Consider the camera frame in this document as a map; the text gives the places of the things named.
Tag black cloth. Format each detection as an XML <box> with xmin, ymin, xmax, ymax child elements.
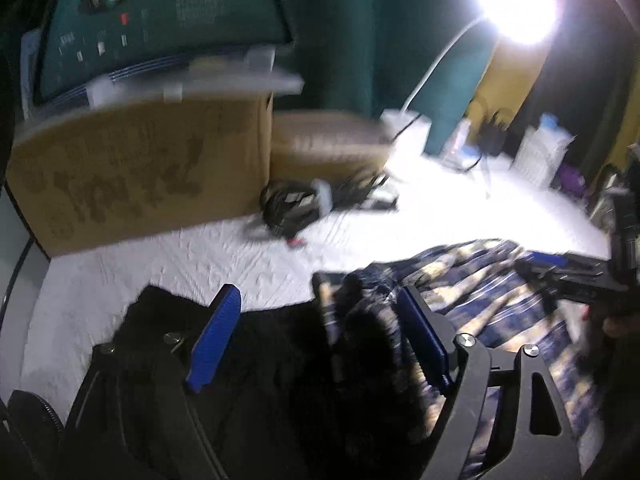
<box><xmin>117</xmin><ymin>285</ymin><xmax>441</xmax><ymax>480</ymax></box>

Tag tablet with green screen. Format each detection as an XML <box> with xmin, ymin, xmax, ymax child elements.
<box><xmin>37</xmin><ymin>0</ymin><xmax>296</xmax><ymax>106</ymax></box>

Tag coiled black cable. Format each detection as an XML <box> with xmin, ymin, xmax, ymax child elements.
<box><xmin>260</xmin><ymin>170</ymin><xmax>401</xmax><ymax>238</ymax></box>

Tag white plastic basket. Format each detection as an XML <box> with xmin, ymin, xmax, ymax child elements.
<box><xmin>515</xmin><ymin>125</ymin><xmax>573</xmax><ymax>186</ymax></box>

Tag wide green curtain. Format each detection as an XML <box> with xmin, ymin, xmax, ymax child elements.
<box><xmin>265</xmin><ymin>0</ymin><xmax>496</xmax><ymax>156</ymax></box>

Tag beige lidded container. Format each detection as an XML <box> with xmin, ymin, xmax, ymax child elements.
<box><xmin>270</xmin><ymin>112</ymin><xmax>393</xmax><ymax>181</ymax></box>

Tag purple cloth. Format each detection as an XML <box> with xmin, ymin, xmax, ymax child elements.
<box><xmin>555</xmin><ymin>165</ymin><xmax>586</xmax><ymax>193</ymax></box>

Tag white power strip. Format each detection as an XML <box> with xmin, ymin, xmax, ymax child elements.
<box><xmin>442</xmin><ymin>145</ymin><xmax>501</xmax><ymax>168</ymax></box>

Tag black charger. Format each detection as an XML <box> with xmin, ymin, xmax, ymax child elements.
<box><xmin>480</xmin><ymin>120</ymin><xmax>503</xmax><ymax>157</ymax></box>

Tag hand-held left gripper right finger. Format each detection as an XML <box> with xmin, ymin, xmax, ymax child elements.
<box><xmin>396</xmin><ymin>285</ymin><xmax>583</xmax><ymax>480</ymax></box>

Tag blue plastic bag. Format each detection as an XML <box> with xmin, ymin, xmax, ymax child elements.
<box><xmin>537</xmin><ymin>114</ymin><xmax>571</xmax><ymax>133</ymax></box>

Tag white desk lamp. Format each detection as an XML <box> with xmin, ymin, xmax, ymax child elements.
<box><xmin>380</xmin><ymin>0</ymin><xmax>558</xmax><ymax>158</ymax></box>

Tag person's right hand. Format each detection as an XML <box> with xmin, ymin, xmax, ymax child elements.
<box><xmin>600</xmin><ymin>315</ymin><xmax>640</xmax><ymax>342</ymax></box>

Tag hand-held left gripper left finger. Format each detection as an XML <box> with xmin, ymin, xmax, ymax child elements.
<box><xmin>60</xmin><ymin>284</ymin><xmax>242</xmax><ymax>480</ymax></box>

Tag brown cardboard box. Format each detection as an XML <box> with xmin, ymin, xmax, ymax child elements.
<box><xmin>5</xmin><ymin>92</ymin><xmax>275</xmax><ymax>258</ymax></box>

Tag blue plaid pants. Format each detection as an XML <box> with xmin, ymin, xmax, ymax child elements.
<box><xmin>312</xmin><ymin>240</ymin><xmax>621</xmax><ymax>480</ymax></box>

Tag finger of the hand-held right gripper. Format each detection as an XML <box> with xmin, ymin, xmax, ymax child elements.
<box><xmin>514</xmin><ymin>251</ymin><xmax>617</xmax><ymax>306</ymax></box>

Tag wide yellow curtain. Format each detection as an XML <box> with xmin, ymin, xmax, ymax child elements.
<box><xmin>465</xmin><ymin>35</ymin><xmax>551</xmax><ymax>151</ymax></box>

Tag grey tablet stand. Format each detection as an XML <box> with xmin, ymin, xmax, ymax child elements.
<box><xmin>20</xmin><ymin>45</ymin><xmax>306</xmax><ymax>121</ymax></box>

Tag white charger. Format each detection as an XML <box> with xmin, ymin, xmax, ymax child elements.
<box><xmin>452</xmin><ymin>120</ymin><xmax>473</xmax><ymax>153</ymax></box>

